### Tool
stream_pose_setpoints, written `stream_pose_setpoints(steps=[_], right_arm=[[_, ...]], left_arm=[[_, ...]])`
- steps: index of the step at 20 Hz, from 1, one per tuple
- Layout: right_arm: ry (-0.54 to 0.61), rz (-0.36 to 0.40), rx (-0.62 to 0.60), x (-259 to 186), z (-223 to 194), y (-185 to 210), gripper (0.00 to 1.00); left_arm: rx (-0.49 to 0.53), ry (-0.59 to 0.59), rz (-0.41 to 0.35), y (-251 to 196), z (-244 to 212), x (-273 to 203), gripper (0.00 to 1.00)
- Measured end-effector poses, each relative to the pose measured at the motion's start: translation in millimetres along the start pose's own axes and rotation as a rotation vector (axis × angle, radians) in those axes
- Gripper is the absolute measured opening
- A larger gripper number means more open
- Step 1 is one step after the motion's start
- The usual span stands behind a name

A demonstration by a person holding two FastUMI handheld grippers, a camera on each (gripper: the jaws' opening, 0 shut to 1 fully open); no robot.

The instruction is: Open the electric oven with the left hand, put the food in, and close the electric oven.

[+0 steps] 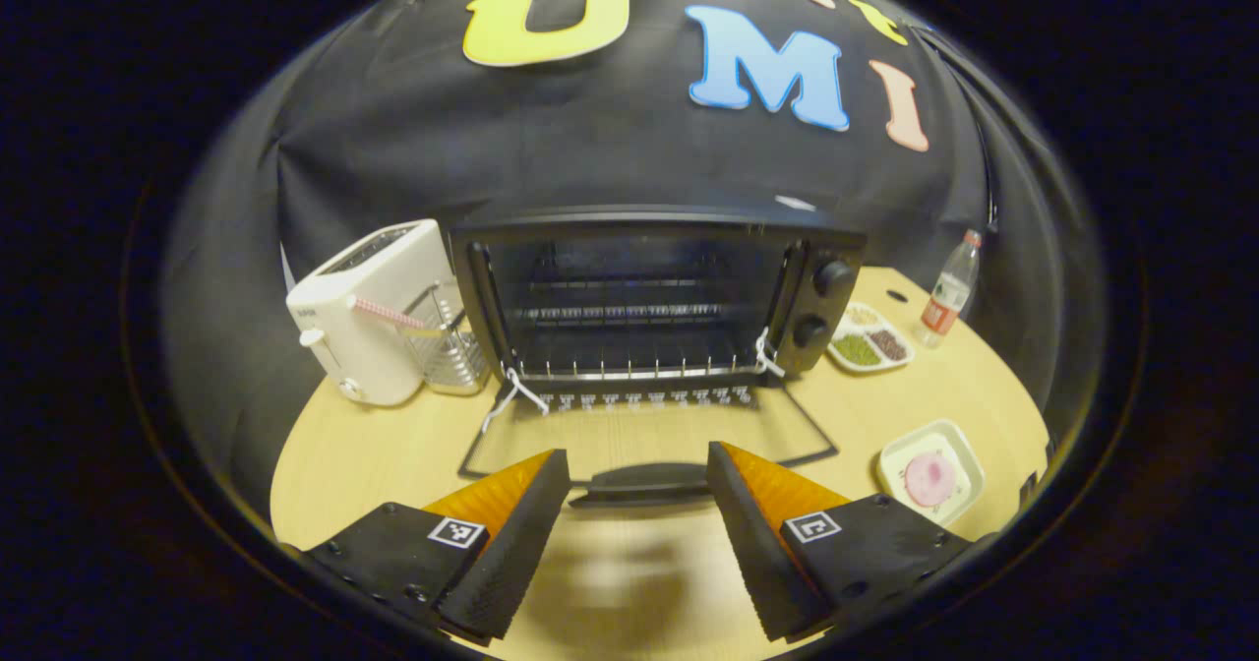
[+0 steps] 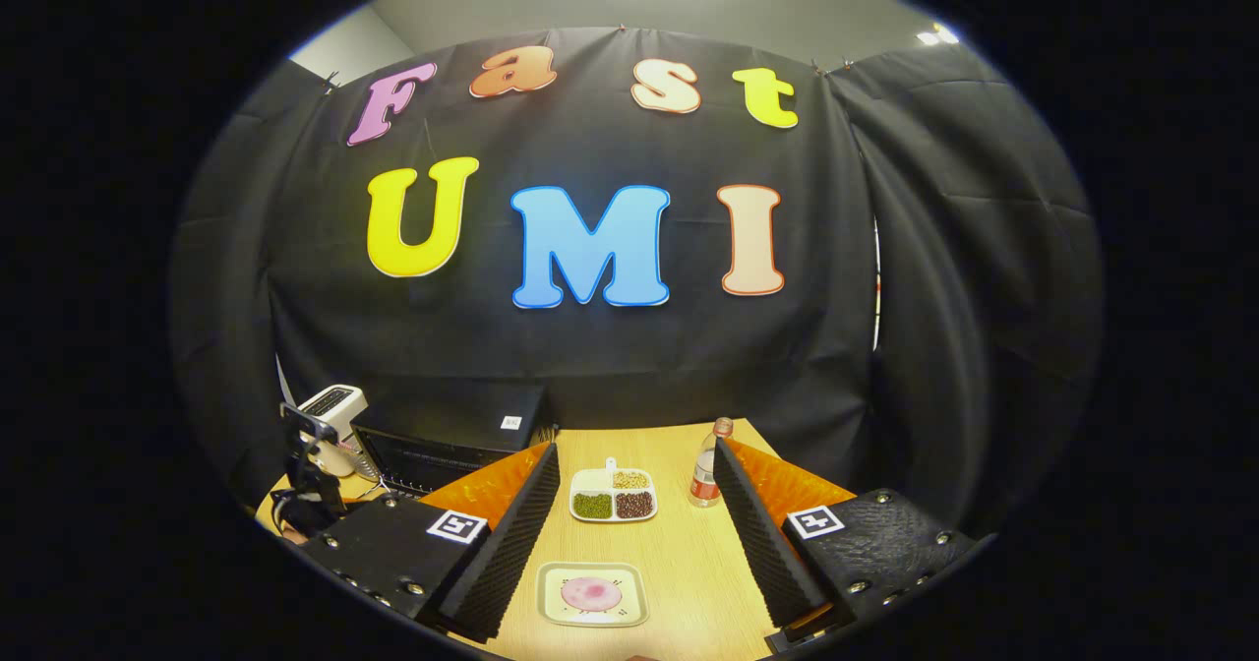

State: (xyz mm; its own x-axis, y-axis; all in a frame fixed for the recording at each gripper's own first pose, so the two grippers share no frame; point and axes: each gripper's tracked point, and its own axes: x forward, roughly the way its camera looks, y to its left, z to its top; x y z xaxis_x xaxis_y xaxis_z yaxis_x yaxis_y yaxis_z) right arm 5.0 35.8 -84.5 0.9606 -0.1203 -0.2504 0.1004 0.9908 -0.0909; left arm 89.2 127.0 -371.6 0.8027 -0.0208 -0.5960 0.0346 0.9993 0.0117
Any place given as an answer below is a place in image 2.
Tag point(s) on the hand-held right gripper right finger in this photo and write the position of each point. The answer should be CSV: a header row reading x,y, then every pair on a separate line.
x,y
772,553

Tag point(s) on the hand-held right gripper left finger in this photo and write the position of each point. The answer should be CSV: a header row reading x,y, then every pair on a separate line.
x,y
511,543

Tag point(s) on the cream square plate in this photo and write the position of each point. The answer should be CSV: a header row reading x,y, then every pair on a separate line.
x,y
551,607

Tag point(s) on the pink meat slice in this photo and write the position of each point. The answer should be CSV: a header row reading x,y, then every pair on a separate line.
x,y
590,594

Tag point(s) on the black electric oven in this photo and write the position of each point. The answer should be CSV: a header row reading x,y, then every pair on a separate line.
x,y
452,410

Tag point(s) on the pile of green mung beans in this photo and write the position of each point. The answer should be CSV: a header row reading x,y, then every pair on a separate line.
x,y
593,506

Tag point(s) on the white toaster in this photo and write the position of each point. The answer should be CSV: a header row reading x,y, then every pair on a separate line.
x,y
339,400

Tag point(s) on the white divided plate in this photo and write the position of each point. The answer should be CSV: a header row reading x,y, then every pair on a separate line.
x,y
590,481

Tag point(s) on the clear water bottle red label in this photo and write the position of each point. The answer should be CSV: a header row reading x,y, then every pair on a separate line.
x,y
704,474

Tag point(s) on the pile of dark red beans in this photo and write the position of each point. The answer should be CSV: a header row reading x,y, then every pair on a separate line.
x,y
634,505

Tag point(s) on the pile of yellow soybeans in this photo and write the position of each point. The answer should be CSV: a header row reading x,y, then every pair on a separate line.
x,y
630,480

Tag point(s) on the small ceiling light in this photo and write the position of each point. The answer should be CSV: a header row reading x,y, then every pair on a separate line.
x,y
936,35

